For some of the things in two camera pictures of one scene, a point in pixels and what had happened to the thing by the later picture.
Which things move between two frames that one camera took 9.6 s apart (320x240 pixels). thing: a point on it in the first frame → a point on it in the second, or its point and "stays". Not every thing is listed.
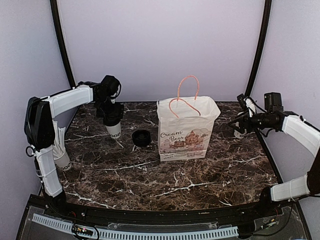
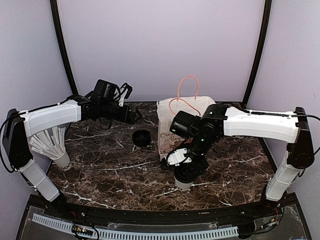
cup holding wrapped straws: x=61 y=158 stays
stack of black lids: x=141 y=138 stays
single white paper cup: x=115 y=131 → x=183 y=186
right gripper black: x=244 y=119 → x=200 y=167
